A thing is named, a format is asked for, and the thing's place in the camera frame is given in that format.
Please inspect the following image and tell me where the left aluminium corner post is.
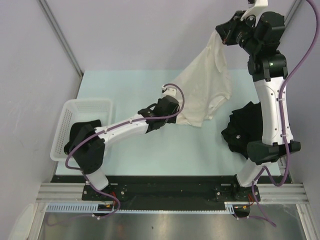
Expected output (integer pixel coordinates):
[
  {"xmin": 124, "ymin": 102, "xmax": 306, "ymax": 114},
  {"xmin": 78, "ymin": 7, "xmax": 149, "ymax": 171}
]
[{"xmin": 36, "ymin": 0, "xmax": 84, "ymax": 78}]

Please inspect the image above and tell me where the aluminium frame rail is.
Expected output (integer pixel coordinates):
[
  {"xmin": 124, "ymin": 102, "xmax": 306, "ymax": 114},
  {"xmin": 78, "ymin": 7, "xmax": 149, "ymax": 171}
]
[{"xmin": 35, "ymin": 183, "xmax": 309, "ymax": 205}]

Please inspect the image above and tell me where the aluminium corner post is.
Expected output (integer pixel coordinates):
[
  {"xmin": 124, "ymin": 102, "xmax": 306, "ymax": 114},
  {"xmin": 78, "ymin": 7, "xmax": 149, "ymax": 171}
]
[
  {"xmin": 36, "ymin": 0, "xmax": 84, "ymax": 78},
  {"xmin": 256, "ymin": 0, "xmax": 303, "ymax": 76}
]

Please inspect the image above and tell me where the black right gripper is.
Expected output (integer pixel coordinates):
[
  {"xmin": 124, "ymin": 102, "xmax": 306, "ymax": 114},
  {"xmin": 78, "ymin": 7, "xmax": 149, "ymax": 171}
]
[{"xmin": 216, "ymin": 10, "xmax": 262, "ymax": 56}]

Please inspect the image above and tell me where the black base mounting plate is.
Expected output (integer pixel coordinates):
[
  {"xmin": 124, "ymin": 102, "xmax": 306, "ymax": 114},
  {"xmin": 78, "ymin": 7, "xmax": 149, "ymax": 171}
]
[{"xmin": 81, "ymin": 176, "xmax": 261, "ymax": 211}]

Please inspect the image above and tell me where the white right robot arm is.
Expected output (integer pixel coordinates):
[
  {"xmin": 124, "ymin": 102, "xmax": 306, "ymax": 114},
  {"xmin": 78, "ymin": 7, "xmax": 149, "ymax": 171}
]
[{"xmin": 215, "ymin": 10, "xmax": 301, "ymax": 201}]

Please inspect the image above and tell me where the white plastic laundry basket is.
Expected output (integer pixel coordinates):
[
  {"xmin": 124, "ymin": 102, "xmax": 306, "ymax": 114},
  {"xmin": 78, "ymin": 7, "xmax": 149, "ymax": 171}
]
[{"xmin": 50, "ymin": 97, "xmax": 114, "ymax": 162}]

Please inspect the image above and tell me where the right aluminium corner post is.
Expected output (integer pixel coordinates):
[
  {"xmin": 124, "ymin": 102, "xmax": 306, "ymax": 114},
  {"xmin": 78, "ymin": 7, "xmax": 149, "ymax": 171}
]
[{"xmin": 256, "ymin": 0, "xmax": 303, "ymax": 76}]

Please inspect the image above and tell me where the black t shirt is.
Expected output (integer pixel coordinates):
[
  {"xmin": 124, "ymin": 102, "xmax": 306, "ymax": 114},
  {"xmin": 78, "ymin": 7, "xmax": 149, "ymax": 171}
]
[{"xmin": 70, "ymin": 119, "xmax": 102, "ymax": 132}]

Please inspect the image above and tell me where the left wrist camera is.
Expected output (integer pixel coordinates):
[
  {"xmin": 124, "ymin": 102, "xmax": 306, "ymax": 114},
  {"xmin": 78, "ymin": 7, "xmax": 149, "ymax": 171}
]
[{"xmin": 161, "ymin": 85, "xmax": 177, "ymax": 100}]

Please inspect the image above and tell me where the stack of black t shirts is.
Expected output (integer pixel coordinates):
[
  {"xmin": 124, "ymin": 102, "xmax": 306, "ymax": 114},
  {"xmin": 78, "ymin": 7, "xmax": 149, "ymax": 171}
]
[{"xmin": 221, "ymin": 101, "xmax": 291, "ymax": 161}]

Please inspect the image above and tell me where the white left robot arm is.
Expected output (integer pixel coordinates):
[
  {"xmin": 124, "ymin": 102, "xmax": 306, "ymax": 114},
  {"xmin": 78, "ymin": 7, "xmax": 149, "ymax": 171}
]
[{"xmin": 64, "ymin": 95, "xmax": 180, "ymax": 200}]

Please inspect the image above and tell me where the white slotted cable duct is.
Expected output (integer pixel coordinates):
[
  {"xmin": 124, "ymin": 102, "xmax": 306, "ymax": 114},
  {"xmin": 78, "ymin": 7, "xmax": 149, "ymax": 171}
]
[{"xmin": 45, "ymin": 202, "xmax": 240, "ymax": 215}]

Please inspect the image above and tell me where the white t shirt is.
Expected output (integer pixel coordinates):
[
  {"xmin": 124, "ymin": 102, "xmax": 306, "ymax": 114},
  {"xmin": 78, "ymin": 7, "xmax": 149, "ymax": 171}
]
[{"xmin": 172, "ymin": 31, "xmax": 232, "ymax": 127}]

